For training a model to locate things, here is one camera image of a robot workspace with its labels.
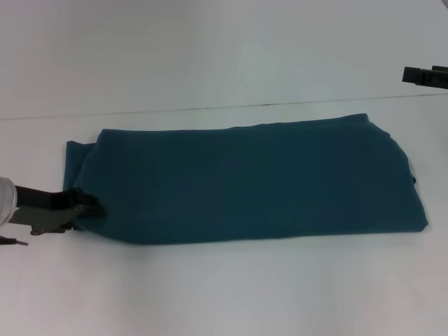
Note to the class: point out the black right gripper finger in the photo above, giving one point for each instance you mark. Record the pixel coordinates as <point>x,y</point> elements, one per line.
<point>416,75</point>

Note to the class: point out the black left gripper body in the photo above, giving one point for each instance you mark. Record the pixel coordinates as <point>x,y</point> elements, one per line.
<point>45,210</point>

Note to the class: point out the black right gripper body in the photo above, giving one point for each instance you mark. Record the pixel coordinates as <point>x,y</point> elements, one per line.
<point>441,77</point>

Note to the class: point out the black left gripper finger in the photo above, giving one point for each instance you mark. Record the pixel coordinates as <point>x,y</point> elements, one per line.
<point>89,204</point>

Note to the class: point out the teal blue FREE t-shirt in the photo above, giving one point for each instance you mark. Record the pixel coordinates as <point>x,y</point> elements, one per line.
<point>245,175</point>

